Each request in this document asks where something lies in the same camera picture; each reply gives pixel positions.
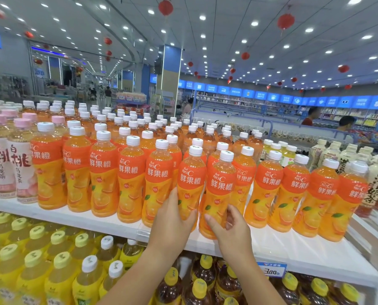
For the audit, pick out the white accessory display racks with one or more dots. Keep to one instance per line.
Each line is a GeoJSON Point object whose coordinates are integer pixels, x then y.
{"type": "Point", "coordinates": [5, 85]}

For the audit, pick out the yellow cap bottles lower shelf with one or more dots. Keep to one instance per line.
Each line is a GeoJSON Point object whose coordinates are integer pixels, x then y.
{"type": "Point", "coordinates": [87, 282]}

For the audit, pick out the blue white price tag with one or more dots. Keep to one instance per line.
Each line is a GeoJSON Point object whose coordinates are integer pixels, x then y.
{"type": "Point", "coordinates": [271, 270]}

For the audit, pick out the rows of pink label bottles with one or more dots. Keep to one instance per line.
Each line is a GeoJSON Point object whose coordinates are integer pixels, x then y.
{"type": "Point", "coordinates": [22, 168]}

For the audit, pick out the person's right forearm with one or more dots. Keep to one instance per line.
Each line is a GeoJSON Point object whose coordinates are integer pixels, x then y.
{"type": "Point", "coordinates": [258, 282]}

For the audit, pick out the blue illuminated sign band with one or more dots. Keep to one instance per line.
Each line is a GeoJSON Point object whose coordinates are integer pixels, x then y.
{"type": "Point", "coordinates": [271, 97]}

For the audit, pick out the blue rail display counter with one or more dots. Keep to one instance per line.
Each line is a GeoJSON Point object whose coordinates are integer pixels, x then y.
{"type": "Point", "coordinates": [239, 119]}

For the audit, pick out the person's right hand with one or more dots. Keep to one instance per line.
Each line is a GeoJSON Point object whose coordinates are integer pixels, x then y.
{"type": "Point", "coordinates": [235, 238]}

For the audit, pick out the yellow green drink bottle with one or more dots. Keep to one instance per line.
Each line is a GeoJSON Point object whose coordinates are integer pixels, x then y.
{"type": "Point", "coordinates": [292, 149]}
{"type": "Point", "coordinates": [268, 142]}
{"type": "Point", "coordinates": [283, 143]}
{"type": "Point", "coordinates": [276, 146]}

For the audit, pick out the rows of yellow cap bottles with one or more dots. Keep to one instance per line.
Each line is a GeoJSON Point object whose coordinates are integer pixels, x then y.
{"type": "Point", "coordinates": [170, 289]}

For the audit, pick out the rows of lemon yellow bottles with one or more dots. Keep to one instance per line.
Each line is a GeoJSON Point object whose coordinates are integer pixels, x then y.
{"type": "Point", "coordinates": [5, 266]}

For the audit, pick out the orange juice bottles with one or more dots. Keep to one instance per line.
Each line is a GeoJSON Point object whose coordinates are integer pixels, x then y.
{"type": "Point", "coordinates": [47, 168]}

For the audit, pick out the blue beige pillar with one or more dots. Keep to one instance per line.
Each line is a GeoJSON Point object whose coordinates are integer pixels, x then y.
{"type": "Point", "coordinates": [173, 60]}

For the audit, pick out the person's left hand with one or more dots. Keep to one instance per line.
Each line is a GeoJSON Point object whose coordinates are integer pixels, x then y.
{"type": "Point", "coordinates": [170, 228]}

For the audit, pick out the person's left forearm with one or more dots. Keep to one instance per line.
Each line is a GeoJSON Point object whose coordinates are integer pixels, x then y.
{"type": "Point", "coordinates": [138, 279]}

